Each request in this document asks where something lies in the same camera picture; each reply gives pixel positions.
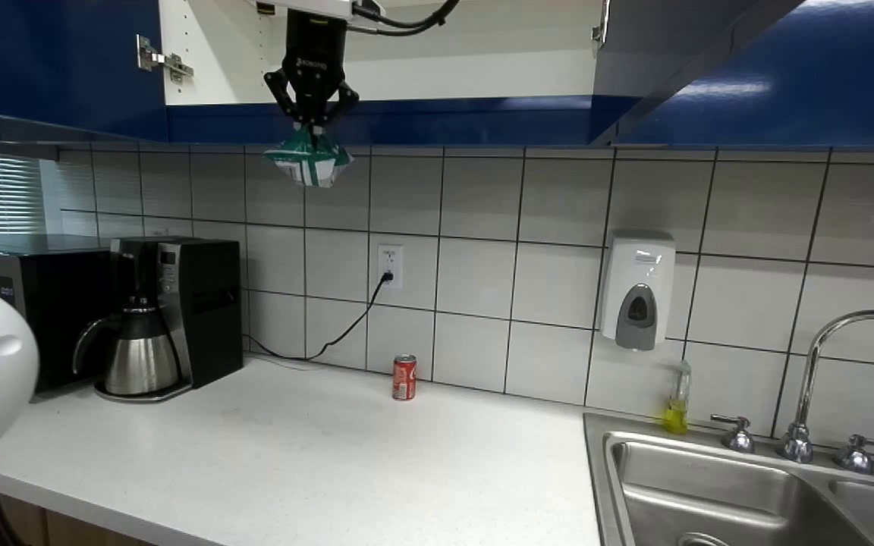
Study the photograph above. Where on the steel coffee carafe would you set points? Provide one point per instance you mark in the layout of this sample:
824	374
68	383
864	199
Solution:
142	360

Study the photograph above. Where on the yellow dish soap bottle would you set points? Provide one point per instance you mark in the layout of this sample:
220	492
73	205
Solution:
673	416

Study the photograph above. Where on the blue open cabinet door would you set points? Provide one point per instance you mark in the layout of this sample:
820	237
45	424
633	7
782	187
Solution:
646	49

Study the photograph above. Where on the white wall soap dispenser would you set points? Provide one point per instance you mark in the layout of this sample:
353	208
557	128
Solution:
634	302

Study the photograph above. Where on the red soda can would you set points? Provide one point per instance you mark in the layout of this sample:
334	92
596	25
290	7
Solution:
406	377

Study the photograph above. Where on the blue upper cabinet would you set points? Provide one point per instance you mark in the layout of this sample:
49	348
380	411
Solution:
511	75

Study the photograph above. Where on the white wall outlet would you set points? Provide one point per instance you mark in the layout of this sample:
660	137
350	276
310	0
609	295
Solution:
388	266

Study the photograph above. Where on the metal cabinet hinge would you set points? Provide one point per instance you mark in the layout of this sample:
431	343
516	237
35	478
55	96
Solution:
149	58

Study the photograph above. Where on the chrome faucet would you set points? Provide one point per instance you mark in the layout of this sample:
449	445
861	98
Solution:
753	364

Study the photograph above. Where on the black steel coffee maker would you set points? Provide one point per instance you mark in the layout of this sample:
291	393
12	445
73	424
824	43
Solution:
198	291

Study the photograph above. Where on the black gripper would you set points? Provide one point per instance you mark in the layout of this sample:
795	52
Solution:
310	82

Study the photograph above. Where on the black microwave oven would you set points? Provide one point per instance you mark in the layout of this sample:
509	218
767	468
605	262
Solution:
58	283

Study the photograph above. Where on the green snack packet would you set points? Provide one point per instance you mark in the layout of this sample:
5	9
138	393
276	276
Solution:
310	159

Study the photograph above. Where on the stainless steel sink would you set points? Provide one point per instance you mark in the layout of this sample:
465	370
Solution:
655	489

